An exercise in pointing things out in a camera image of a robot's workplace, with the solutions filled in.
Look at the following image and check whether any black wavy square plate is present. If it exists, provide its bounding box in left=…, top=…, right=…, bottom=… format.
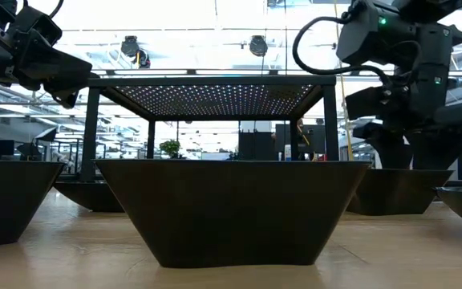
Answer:
left=0, top=159, right=67, bottom=249
left=93, top=159, right=373, bottom=269
left=345, top=167, right=456, bottom=217

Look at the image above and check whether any black background cabinet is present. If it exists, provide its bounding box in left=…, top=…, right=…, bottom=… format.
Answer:
left=237, top=131, right=279, bottom=161

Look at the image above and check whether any black perforated metal riser shelf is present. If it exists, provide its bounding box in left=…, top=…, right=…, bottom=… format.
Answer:
left=80, top=75, right=340, bottom=181

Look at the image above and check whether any green background potted plant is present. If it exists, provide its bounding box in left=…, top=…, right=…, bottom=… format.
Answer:
left=158, top=138, right=182, bottom=160

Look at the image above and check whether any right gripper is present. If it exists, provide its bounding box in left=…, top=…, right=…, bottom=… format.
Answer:
left=345, top=23, right=462, bottom=171

